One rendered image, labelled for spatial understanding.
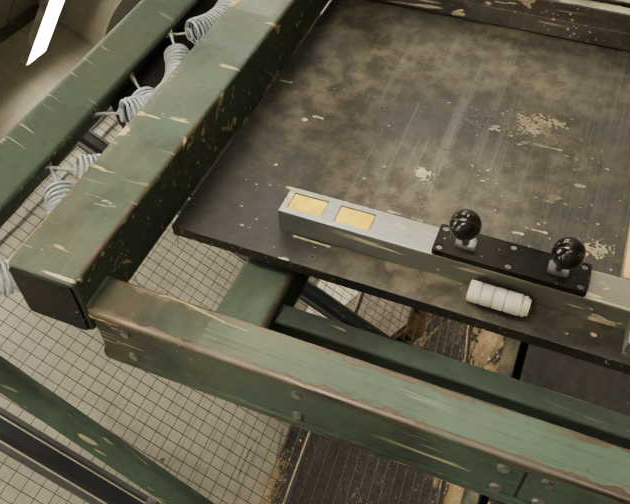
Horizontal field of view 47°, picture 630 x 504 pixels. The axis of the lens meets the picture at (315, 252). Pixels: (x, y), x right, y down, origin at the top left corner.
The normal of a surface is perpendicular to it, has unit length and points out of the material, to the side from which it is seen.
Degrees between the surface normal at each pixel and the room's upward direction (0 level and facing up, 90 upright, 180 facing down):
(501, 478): 90
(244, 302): 59
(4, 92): 90
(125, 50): 90
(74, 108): 90
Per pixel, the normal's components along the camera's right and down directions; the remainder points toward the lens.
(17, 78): 0.51, -0.53
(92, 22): -0.29, 0.63
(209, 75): -0.02, -0.65
